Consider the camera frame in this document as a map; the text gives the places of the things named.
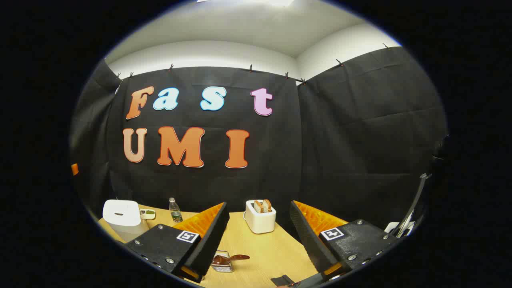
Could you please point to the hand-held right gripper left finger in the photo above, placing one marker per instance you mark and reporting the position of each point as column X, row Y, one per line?
column 208, row 244

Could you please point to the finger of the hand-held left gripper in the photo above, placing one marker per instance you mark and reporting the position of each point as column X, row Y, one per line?
column 74, row 169

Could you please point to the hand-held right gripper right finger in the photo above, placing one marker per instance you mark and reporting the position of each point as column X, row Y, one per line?
column 310, row 244

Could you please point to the brown wooden spoon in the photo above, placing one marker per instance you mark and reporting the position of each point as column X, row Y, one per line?
column 222, row 260

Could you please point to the glass chopstick holder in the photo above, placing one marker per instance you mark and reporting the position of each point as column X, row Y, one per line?
column 222, row 267

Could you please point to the white rice cooker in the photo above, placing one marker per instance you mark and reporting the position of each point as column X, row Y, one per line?
column 122, row 216

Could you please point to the clear plastic bottle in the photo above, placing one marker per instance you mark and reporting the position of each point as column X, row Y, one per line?
column 175, row 212

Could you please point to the small black box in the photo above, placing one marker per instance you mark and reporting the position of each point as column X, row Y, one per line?
column 282, row 280

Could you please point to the white toaster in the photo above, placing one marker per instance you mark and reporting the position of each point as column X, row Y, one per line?
column 260, row 222

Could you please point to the toasted bread slice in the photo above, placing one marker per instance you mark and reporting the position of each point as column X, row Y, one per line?
column 267, row 205
column 258, row 207

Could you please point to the white divided condiment dish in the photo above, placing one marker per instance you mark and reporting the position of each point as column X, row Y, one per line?
column 148, row 214

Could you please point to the black backdrop cloth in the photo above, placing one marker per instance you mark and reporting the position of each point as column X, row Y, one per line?
column 280, row 180

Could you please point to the white sheet beside stand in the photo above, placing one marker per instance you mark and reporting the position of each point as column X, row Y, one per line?
column 396, row 228

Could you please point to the grey metal stand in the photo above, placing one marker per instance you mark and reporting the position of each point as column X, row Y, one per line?
column 416, row 196

